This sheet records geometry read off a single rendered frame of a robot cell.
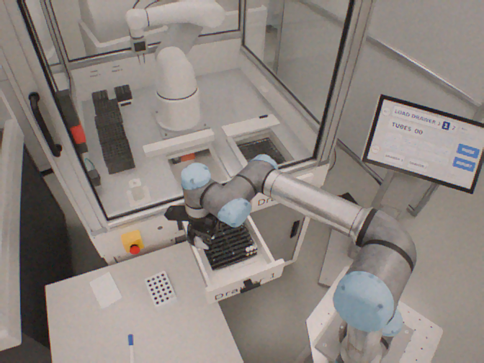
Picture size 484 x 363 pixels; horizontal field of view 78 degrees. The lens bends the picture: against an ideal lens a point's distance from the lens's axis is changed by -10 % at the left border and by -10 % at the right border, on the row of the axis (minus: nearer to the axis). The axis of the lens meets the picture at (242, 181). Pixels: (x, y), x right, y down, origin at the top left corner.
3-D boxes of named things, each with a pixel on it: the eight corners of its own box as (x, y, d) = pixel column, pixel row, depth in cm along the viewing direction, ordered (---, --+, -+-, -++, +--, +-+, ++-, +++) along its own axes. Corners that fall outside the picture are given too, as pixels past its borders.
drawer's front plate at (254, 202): (309, 191, 149) (314, 174, 141) (251, 210, 141) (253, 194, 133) (307, 188, 151) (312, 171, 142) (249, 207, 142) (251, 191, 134)
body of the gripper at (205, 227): (210, 247, 100) (209, 224, 91) (185, 237, 102) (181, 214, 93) (221, 227, 105) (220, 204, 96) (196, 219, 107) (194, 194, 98)
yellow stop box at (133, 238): (145, 249, 124) (141, 239, 119) (127, 255, 122) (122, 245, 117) (142, 239, 127) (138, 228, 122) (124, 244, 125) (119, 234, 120)
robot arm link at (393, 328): (396, 323, 103) (412, 310, 92) (379, 357, 96) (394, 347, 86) (365, 304, 108) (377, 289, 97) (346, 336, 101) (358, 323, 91)
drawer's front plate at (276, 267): (281, 276, 121) (285, 261, 113) (207, 305, 113) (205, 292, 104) (279, 272, 122) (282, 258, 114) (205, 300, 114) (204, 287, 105)
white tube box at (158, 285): (178, 302, 119) (176, 297, 116) (157, 311, 116) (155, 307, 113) (166, 274, 126) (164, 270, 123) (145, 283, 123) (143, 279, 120)
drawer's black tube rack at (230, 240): (256, 257, 124) (257, 248, 119) (212, 274, 119) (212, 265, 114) (233, 214, 137) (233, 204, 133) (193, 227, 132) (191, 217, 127)
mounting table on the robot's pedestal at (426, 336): (429, 338, 121) (444, 329, 112) (381, 439, 98) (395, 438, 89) (338, 277, 140) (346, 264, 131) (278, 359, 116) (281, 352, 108)
